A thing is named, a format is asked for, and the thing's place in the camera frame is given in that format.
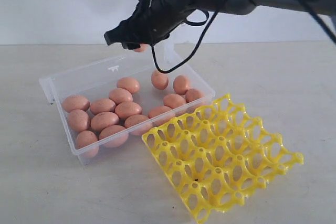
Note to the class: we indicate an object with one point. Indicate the yellow plastic egg tray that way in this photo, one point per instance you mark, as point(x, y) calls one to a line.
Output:
point(218, 156)

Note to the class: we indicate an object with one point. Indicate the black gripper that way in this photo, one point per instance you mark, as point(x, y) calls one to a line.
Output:
point(151, 22)

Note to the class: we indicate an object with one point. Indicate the brown egg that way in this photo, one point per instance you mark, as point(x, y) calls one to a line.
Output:
point(103, 120)
point(102, 105)
point(120, 95)
point(129, 83)
point(141, 122)
point(181, 84)
point(127, 109)
point(84, 139)
point(193, 95)
point(159, 80)
point(112, 131)
point(158, 110)
point(79, 120)
point(174, 101)
point(75, 102)
point(141, 48)

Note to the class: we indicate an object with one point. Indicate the clear plastic storage box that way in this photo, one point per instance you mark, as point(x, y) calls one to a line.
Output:
point(94, 81)

